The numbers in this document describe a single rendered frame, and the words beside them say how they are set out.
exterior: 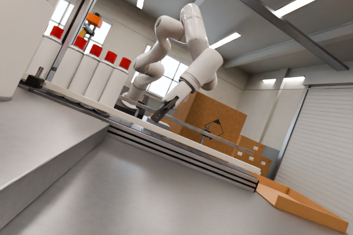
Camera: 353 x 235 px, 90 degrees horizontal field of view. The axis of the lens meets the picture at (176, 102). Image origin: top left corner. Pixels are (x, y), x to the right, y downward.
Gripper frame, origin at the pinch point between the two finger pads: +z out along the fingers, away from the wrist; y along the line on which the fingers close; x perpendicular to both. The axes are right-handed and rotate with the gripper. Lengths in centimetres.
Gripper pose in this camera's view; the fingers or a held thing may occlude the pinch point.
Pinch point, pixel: (157, 116)
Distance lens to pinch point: 63.5
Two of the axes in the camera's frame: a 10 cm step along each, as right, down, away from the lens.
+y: 1.7, 0.1, -9.9
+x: 7.1, 6.9, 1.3
